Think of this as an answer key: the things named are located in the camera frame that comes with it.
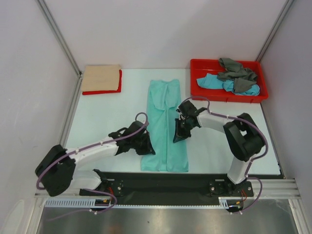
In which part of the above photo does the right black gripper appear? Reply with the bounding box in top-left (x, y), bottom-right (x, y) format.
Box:
top-left (173, 117), bottom-right (195, 143)

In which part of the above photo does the mint green t shirt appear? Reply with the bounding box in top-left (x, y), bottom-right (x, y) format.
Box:
top-left (141, 79), bottom-right (189, 173)

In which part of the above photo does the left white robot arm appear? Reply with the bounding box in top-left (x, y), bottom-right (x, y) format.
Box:
top-left (35, 120), bottom-right (155, 197)

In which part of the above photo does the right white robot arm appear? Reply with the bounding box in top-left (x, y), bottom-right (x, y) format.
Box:
top-left (173, 99), bottom-right (269, 195)

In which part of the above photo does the folded red t shirt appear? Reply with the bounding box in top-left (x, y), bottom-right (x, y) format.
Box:
top-left (82, 69), bottom-right (122, 96)

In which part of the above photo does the blue t shirt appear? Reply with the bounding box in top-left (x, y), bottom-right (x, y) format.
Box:
top-left (196, 74), bottom-right (260, 96)

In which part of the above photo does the red plastic bin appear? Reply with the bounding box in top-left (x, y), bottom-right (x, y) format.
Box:
top-left (190, 59), bottom-right (269, 103)

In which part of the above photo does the folded beige t shirt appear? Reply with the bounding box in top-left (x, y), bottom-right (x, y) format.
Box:
top-left (81, 65), bottom-right (121, 92)

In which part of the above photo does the grey t shirt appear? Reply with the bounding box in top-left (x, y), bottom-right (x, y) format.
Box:
top-left (217, 58), bottom-right (258, 93)

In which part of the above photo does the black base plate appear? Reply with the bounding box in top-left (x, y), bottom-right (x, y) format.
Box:
top-left (67, 172), bottom-right (256, 206)

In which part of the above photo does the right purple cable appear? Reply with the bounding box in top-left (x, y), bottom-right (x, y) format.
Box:
top-left (180, 96), bottom-right (269, 215)

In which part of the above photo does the right white cable duct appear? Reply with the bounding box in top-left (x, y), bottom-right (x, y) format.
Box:
top-left (218, 196), bottom-right (247, 212)

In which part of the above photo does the white cable duct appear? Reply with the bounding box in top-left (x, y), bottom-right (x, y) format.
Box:
top-left (44, 198), bottom-right (227, 209)
top-left (218, 196), bottom-right (247, 212)

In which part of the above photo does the left white cable duct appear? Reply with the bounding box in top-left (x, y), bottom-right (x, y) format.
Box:
top-left (44, 198), bottom-right (227, 209)

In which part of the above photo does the aluminium front rail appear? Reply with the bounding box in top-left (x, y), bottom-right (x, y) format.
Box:
top-left (34, 177), bottom-right (300, 199)

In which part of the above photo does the left aluminium frame post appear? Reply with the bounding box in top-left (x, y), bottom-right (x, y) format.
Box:
top-left (35, 0), bottom-right (82, 76)

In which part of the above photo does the aluminium frame post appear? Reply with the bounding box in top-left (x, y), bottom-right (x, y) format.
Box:
top-left (255, 0), bottom-right (296, 62)
top-left (35, 0), bottom-right (82, 76)

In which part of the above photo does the right aluminium frame post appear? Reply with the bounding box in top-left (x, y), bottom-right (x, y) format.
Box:
top-left (255, 0), bottom-right (296, 62)

